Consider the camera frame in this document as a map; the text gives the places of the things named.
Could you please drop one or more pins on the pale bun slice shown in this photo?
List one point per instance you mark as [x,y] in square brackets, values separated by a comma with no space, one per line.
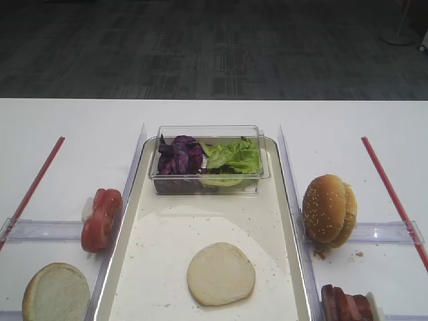
[220,274]

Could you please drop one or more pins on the green lettuce leaves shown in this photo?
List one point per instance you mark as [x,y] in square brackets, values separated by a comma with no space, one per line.
[239,157]

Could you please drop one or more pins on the white pusher behind tomato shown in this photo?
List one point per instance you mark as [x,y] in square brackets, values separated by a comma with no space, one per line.
[87,209]

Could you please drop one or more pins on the red tomato slices stack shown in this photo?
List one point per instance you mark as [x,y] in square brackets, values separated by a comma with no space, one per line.
[97,231]

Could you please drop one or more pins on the brown meat patty slices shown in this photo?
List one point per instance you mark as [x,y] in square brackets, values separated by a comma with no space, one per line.
[338,306]

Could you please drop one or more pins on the white pusher behind patties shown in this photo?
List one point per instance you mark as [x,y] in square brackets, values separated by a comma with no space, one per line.
[377,312]

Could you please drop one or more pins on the clear plastic salad box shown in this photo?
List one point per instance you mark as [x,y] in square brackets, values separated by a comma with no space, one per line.
[209,134]

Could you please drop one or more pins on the purple cabbage leaves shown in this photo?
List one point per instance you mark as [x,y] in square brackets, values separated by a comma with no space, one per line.
[184,156]

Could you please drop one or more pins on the silver metal tray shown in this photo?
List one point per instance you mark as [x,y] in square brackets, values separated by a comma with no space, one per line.
[165,233]

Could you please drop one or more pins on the sesame top bun front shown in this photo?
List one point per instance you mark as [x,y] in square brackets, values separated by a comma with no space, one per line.
[323,208]

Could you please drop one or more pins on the sesame bun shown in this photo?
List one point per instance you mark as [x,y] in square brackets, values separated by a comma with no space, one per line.
[349,220]
[323,208]

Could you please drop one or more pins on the sesame bun behind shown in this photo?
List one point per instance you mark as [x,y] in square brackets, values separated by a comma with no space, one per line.
[349,220]

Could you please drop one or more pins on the left red strip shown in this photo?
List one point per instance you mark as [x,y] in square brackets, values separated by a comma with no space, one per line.
[25,200]

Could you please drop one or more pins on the red strip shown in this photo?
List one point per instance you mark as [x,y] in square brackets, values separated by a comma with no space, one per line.
[25,200]
[394,197]

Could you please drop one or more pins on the right long clear divider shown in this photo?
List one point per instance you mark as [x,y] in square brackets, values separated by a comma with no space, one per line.
[313,304]

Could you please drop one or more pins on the long clear divider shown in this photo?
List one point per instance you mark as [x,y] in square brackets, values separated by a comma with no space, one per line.
[313,304]
[130,174]

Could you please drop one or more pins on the left long clear divider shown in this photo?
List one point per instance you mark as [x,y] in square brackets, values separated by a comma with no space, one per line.
[130,174]

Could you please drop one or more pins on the tan bottom bun slice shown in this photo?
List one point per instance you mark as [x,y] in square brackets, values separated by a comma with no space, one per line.
[58,291]

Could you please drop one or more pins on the right red strip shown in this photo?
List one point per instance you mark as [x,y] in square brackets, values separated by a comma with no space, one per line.
[394,197]

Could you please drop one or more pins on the upper right clear rail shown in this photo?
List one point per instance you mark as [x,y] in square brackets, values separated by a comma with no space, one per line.
[394,232]

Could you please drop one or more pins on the clear rail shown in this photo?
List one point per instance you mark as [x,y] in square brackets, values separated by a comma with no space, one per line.
[34,230]
[394,232]

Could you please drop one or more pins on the upper left clear rail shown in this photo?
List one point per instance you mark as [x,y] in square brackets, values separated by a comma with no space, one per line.
[34,230]

